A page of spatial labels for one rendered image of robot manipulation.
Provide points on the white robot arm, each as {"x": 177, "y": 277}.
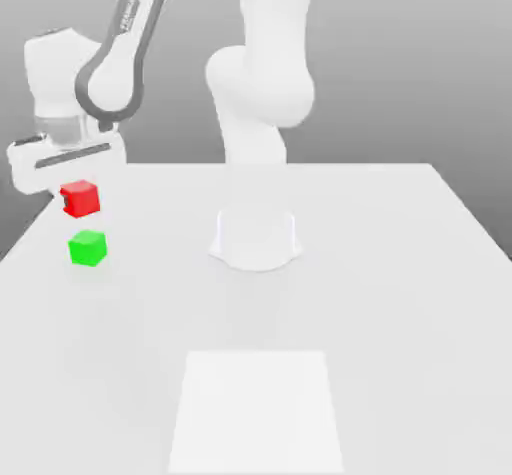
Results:
{"x": 264, "y": 83}

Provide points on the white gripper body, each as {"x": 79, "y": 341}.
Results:
{"x": 76, "y": 171}

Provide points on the small green cube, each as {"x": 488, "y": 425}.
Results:
{"x": 88, "y": 248}

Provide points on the small red cube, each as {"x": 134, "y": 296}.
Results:
{"x": 83, "y": 200}

